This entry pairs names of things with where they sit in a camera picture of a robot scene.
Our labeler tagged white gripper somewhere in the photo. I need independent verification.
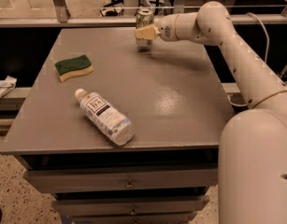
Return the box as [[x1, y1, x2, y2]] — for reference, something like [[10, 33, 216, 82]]
[[135, 14, 178, 42]]

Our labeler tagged white folded cloth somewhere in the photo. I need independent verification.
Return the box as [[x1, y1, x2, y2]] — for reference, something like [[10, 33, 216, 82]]
[[0, 76, 17, 99]]

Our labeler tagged drawer knob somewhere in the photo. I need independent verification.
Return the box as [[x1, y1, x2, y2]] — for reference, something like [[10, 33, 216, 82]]
[[125, 180, 135, 189], [129, 208, 137, 216]]

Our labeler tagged black office chair base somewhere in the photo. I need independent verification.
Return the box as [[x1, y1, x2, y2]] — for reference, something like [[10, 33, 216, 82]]
[[100, 0, 165, 17]]

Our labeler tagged grey drawer cabinet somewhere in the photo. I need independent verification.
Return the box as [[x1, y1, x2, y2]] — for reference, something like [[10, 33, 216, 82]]
[[1, 28, 233, 224]]

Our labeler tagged green yellow sponge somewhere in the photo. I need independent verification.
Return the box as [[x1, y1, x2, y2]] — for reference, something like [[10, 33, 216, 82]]
[[55, 55, 93, 82]]

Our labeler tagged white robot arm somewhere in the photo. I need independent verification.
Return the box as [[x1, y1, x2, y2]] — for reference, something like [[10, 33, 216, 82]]
[[135, 2, 287, 224]]

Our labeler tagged green white 7up can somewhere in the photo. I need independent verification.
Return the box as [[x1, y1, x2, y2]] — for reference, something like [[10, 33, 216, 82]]
[[136, 8, 154, 49]]

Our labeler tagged clear plastic tea bottle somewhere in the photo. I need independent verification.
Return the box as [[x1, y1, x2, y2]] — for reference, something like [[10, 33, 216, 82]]
[[75, 89, 134, 146]]

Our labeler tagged top drawer knob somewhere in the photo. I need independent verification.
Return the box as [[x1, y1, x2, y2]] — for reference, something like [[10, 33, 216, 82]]
[[125, 180, 135, 189]]

